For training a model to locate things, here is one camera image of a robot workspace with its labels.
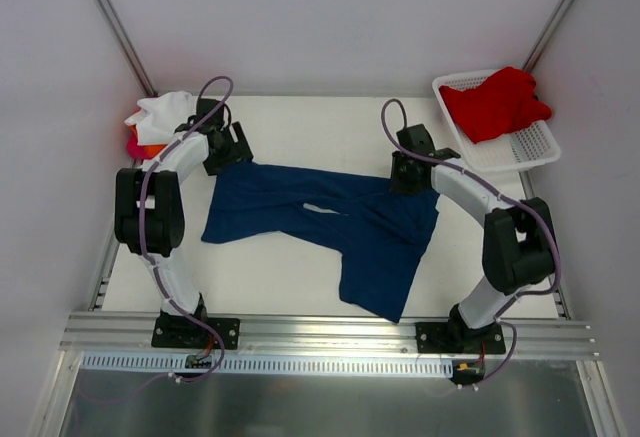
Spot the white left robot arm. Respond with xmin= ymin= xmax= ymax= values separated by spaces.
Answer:
xmin=114 ymin=97 xmax=253 ymax=347

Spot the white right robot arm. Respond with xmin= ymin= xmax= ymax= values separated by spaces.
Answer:
xmin=391 ymin=124 xmax=557 ymax=353

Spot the blue cartoon print t-shirt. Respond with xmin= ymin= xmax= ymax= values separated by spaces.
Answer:
xmin=201 ymin=162 xmax=439 ymax=323

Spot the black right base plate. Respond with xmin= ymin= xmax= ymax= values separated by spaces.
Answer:
xmin=415 ymin=322 xmax=506 ymax=355

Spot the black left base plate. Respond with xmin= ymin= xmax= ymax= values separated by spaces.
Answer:
xmin=151 ymin=312 xmax=241 ymax=350

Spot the pink folded t-shirt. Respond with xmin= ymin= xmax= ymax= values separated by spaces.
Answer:
xmin=126 ymin=135 xmax=149 ymax=161

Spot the white slotted cable duct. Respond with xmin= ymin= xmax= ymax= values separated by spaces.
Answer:
xmin=81 ymin=351 xmax=454 ymax=379

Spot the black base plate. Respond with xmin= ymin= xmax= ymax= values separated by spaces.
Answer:
xmin=151 ymin=312 xmax=241 ymax=350
xmin=415 ymin=322 xmax=506 ymax=355

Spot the white perforated plastic basket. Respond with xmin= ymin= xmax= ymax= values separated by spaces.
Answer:
xmin=432 ymin=69 xmax=561 ymax=173

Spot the aluminium mounting rail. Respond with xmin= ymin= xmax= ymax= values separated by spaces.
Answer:
xmin=59 ymin=311 xmax=601 ymax=361

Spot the red t-shirt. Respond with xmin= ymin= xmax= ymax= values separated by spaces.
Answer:
xmin=438 ymin=67 xmax=552 ymax=144

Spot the orange folded t-shirt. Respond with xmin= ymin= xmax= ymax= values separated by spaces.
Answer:
xmin=130 ymin=127 xmax=165 ymax=160

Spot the aluminium frame post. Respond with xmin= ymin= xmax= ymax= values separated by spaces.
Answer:
xmin=522 ymin=0 xmax=577 ymax=73
xmin=94 ymin=0 xmax=157 ymax=97

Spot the left aluminium frame post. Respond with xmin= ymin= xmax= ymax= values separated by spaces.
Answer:
xmin=94 ymin=0 xmax=157 ymax=97

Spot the right aluminium frame post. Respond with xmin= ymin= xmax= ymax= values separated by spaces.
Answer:
xmin=522 ymin=0 xmax=577 ymax=73

